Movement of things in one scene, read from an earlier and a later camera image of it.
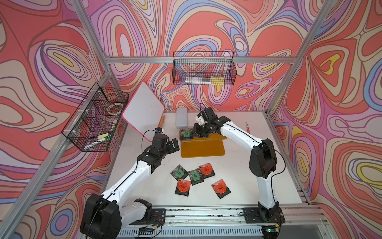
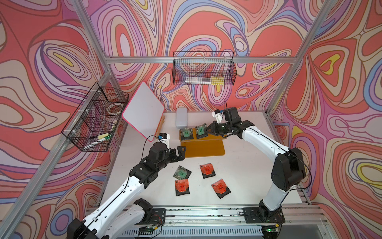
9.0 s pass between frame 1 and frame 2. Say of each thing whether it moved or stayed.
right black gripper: moved
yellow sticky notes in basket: stayed
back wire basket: stayed
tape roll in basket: stayed
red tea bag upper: stayed
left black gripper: moved
